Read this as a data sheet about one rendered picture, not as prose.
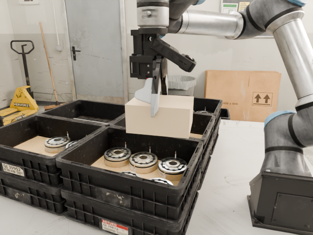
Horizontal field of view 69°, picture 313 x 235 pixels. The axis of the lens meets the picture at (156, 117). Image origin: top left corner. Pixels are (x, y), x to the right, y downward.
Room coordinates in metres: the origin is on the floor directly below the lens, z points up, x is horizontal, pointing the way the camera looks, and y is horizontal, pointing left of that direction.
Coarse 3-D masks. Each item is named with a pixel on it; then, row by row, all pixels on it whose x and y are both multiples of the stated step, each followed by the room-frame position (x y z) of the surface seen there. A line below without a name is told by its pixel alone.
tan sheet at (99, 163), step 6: (102, 156) 0.80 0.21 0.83; (96, 162) 0.76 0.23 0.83; (102, 162) 0.76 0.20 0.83; (108, 168) 0.72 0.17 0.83; (114, 168) 0.72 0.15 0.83; (120, 168) 0.72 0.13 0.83; (126, 168) 0.72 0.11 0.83; (144, 174) 0.68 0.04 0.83; (150, 174) 0.68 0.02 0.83; (156, 174) 0.68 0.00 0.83
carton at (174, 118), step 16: (160, 96) 0.63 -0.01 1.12; (176, 96) 0.63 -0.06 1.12; (128, 112) 0.54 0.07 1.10; (144, 112) 0.53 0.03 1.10; (160, 112) 0.52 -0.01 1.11; (176, 112) 0.51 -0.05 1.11; (192, 112) 0.61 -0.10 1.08; (128, 128) 0.54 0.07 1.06; (144, 128) 0.53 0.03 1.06; (160, 128) 0.52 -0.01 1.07; (176, 128) 0.51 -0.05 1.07
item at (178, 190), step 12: (96, 132) 0.81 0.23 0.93; (84, 144) 0.72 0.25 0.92; (60, 156) 0.63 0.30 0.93; (192, 156) 0.63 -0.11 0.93; (72, 168) 0.58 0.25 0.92; (84, 168) 0.56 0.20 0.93; (96, 168) 0.56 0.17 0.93; (192, 168) 0.57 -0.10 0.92; (120, 180) 0.52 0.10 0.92; (132, 180) 0.51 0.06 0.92; (144, 180) 0.50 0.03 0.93; (180, 180) 0.50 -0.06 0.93; (156, 192) 0.48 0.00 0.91; (168, 192) 0.47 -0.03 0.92; (180, 192) 0.47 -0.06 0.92
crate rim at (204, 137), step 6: (198, 114) 1.03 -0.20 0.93; (204, 114) 1.03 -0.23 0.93; (120, 120) 0.95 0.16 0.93; (210, 120) 0.94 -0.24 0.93; (114, 126) 0.87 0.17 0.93; (120, 126) 0.87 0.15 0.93; (210, 126) 0.87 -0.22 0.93; (204, 132) 0.81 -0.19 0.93; (192, 138) 0.75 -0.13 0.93; (198, 138) 0.75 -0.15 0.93; (204, 138) 0.76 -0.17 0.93; (204, 144) 0.76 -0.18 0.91
